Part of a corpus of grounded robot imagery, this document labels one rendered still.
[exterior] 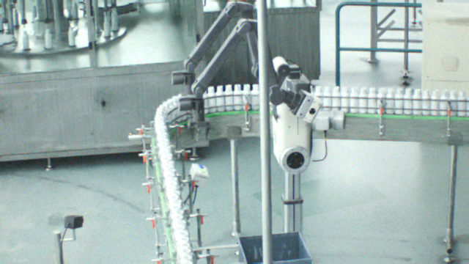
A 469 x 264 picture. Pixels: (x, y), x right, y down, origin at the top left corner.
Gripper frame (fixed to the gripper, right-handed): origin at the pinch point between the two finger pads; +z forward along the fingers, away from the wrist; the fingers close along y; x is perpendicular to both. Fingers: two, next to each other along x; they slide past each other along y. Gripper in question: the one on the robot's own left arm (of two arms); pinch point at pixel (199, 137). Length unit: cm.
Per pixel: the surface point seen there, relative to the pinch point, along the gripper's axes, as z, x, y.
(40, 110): 82, 330, -107
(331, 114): 34, 132, 97
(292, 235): 46, -21, 43
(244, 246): 50, -22, 19
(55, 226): 140, 219, -93
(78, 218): -6, -105, -57
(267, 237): -63, -252, -7
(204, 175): 29.9, 24.9, 4.4
